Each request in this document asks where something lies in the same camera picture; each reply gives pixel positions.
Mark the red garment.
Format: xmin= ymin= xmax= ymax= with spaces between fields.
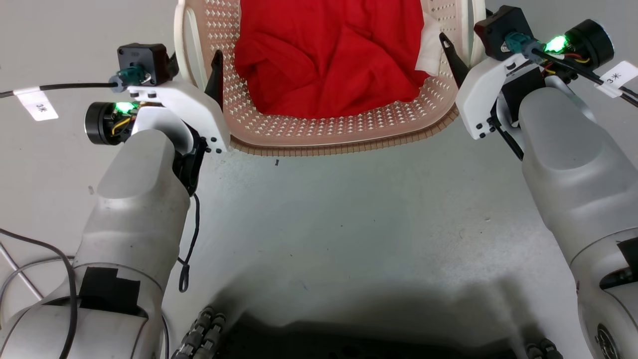
xmin=234 ymin=0 xmax=432 ymax=121

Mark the thin black looped cable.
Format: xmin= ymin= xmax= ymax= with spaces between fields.
xmin=177 ymin=192 xmax=201 ymax=293

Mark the black roller wheel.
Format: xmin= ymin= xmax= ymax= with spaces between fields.
xmin=523 ymin=338 xmax=565 ymax=359
xmin=171 ymin=306 xmax=228 ymax=359

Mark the white paper cable tag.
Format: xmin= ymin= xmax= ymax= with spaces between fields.
xmin=595 ymin=60 xmax=638 ymax=98
xmin=14 ymin=88 xmax=59 ymax=122

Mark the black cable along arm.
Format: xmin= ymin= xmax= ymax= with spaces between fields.
xmin=0 ymin=228 xmax=79 ymax=359

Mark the grey cable on floor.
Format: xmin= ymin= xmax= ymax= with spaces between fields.
xmin=0 ymin=243 xmax=75 ymax=320

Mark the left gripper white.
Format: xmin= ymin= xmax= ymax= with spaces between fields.
xmin=84 ymin=49 xmax=231 ymax=155

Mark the beige perforated plastic laundry basket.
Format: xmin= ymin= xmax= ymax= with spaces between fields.
xmin=173 ymin=0 xmax=487 ymax=158

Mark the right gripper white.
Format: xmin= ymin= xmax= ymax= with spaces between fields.
xmin=438 ymin=19 xmax=616 ymax=141

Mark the white cloth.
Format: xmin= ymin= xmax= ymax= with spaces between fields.
xmin=415 ymin=12 xmax=442 ymax=77

